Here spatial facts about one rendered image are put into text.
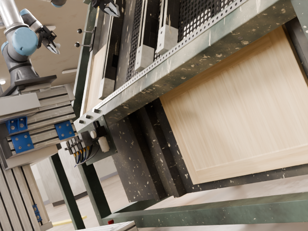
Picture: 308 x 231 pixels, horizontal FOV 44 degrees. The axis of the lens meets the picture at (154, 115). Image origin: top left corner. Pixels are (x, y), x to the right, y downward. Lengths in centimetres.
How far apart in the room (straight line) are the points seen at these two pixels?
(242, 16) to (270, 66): 33
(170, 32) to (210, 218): 86
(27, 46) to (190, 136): 93
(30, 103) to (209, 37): 83
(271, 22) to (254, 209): 71
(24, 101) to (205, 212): 95
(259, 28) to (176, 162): 114
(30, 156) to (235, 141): 100
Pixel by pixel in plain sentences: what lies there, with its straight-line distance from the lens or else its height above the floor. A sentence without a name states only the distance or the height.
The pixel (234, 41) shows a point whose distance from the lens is 144.
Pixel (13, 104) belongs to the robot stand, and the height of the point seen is 92.
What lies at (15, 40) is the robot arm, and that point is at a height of 120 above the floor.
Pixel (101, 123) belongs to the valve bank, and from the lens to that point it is 232.
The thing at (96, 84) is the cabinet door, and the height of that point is 107.
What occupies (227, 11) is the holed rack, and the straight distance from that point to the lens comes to 143.
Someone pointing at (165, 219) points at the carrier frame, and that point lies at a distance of 213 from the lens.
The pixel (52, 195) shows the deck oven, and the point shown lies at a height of 28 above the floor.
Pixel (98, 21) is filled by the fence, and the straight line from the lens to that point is 306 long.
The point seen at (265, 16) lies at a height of 79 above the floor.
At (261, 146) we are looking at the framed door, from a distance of 174.
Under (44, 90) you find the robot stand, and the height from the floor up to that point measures 98.
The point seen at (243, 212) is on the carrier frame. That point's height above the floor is 15.
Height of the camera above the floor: 53
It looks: 4 degrees up
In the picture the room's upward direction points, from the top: 21 degrees counter-clockwise
